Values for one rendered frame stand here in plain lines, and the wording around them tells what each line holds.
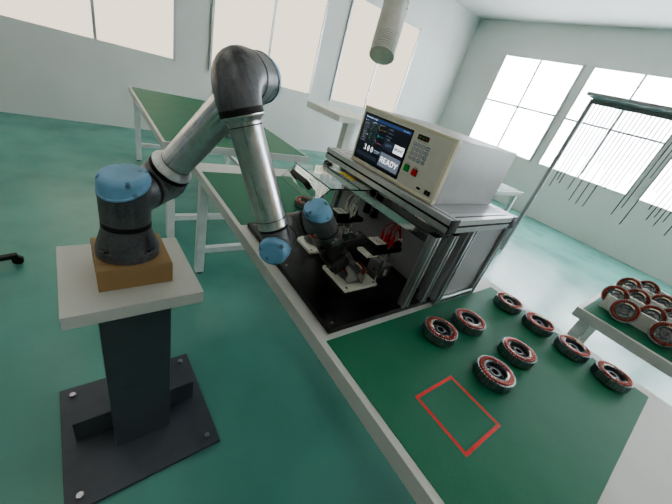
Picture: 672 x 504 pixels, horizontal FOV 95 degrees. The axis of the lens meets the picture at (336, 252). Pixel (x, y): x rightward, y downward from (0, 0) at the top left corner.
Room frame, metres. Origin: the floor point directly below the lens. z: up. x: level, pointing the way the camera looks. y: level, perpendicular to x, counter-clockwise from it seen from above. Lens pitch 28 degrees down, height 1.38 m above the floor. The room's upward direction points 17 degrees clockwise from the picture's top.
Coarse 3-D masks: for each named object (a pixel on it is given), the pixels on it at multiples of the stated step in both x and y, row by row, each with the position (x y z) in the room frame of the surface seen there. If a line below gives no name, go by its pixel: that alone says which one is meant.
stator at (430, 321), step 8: (432, 320) 0.84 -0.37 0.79; (440, 320) 0.85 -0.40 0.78; (424, 328) 0.80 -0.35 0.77; (432, 328) 0.79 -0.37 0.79; (440, 328) 0.83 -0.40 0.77; (448, 328) 0.83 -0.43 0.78; (432, 336) 0.77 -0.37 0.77; (440, 336) 0.77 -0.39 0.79; (448, 336) 0.78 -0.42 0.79; (456, 336) 0.79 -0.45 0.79; (440, 344) 0.76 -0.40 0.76; (448, 344) 0.77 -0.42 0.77
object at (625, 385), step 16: (496, 304) 1.13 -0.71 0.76; (512, 304) 1.13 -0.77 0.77; (528, 320) 1.04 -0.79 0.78; (544, 320) 1.07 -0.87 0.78; (544, 336) 1.00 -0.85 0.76; (560, 336) 0.98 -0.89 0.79; (576, 352) 0.91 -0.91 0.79; (592, 368) 0.88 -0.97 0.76; (608, 368) 0.90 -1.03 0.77; (608, 384) 0.83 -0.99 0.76; (624, 384) 0.82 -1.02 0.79
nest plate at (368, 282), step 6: (324, 270) 0.96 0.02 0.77; (330, 276) 0.93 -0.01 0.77; (336, 276) 0.92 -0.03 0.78; (366, 276) 0.99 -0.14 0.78; (336, 282) 0.90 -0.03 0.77; (342, 282) 0.90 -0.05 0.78; (366, 282) 0.95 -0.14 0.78; (372, 282) 0.96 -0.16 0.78; (342, 288) 0.87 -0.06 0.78; (348, 288) 0.87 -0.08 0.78; (354, 288) 0.89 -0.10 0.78; (360, 288) 0.91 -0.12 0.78
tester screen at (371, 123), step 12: (372, 120) 1.25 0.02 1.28; (372, 132) 1.24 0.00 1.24; (384, 132) 1.19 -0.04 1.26; (396, 132) 1.15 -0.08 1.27; (408, 132) 1.11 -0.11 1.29; (360, 144) 1.27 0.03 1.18; (372, 144) 1.22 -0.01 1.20; (396, 144) 1.14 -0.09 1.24; (360, 156) 1.25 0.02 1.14; (396, 156) 1.12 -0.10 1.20
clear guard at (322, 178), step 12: (300, 168) 1.12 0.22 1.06; (312, 168) 1.15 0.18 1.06; (324, 168) 1.20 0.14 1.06; (336, 168) 1.26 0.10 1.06; (288, 180) 1.08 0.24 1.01; (312, 180) 1.04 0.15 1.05; (324, 180) 1.05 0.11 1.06; (336, 180) 1.09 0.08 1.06; (348, 180) 1.14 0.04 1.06; (360, 180) 1.19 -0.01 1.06; (300, 192) 1.01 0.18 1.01; (312, 192) 0.99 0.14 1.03; (324, 192) 0.97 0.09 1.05
